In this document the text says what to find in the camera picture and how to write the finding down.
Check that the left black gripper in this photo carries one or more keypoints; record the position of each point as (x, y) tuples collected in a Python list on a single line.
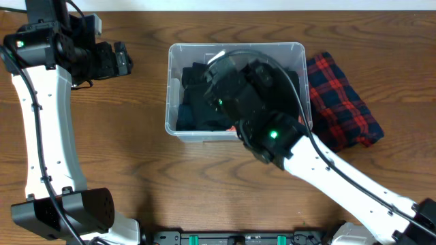
[(122, 59)]

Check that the black cloth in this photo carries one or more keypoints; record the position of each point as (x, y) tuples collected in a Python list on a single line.
[(195, 85), (209, 119)]

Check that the dark navy cloth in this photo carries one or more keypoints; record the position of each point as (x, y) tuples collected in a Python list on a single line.
[(185, 121)]

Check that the pink cloth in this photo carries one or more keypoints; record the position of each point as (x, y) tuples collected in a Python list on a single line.
[(232, 129)]

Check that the red navy plaid cloth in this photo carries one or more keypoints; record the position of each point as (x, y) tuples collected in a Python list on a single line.
[(340, 118)]

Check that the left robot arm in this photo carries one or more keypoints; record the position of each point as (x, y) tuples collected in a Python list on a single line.
[(52, 55)]

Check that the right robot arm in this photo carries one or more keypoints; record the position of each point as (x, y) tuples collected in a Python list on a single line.
[(258, 95)]

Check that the clear plastic storage container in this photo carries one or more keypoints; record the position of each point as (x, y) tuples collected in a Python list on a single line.
[(290, 55)]

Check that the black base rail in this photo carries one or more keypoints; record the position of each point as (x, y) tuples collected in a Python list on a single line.
[(180, 237)]

